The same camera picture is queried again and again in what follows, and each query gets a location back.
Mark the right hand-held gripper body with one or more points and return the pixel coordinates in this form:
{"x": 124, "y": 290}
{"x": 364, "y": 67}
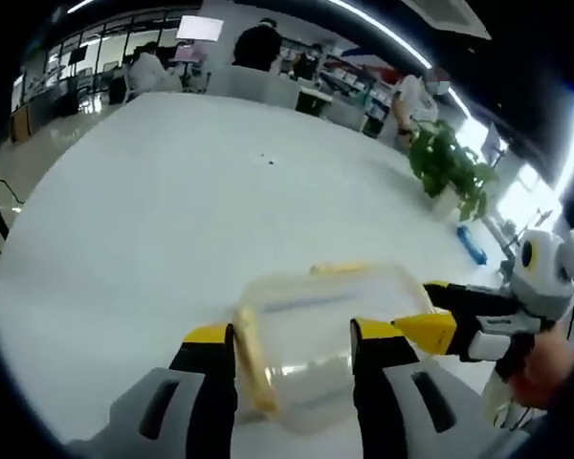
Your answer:
{"x": 545, "y": 277}

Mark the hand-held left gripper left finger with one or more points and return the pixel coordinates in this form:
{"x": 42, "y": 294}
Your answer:
{"x": 201, "y": 378}

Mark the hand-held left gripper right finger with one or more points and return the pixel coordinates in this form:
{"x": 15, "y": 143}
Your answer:
{"x": 378, "y": 378}

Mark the clear box with yellow buckles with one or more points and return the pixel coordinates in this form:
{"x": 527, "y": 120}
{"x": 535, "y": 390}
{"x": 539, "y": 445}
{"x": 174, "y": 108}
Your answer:
{"x": 315, "y": 334}

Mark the person's right hand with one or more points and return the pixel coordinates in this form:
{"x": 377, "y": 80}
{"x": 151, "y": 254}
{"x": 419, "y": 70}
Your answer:
{"x": 550, "y": 368}

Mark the blue wipes packet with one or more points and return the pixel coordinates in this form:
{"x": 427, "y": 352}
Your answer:
{"x": 471, "y": 244}

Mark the green potted plant white pot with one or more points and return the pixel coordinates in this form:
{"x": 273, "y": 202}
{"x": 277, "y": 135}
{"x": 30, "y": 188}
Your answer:
{"x": 440, "y": 158}

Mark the white storage shelf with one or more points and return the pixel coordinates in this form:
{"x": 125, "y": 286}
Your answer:
{"x": 354, "y": 86}

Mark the long ceiling light strip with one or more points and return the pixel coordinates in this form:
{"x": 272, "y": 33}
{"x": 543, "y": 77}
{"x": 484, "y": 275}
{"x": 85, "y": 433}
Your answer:
{"x": 387, "y": 24}

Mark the grey upholstered chair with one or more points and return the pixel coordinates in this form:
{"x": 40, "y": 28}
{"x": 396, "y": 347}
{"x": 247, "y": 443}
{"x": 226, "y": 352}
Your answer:
{"x": 258, "y": 86}

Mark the pink-lit laptop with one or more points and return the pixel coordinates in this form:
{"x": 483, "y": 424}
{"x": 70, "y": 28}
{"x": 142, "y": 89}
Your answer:
{"x": 186, "y": 53}

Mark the black monitor on stand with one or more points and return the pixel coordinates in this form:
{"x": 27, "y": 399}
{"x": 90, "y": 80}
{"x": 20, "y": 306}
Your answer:
{"x": 78, "y": 55}

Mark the bright wall screen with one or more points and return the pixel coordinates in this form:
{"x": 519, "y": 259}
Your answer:
{"x": 198, "y": 28}

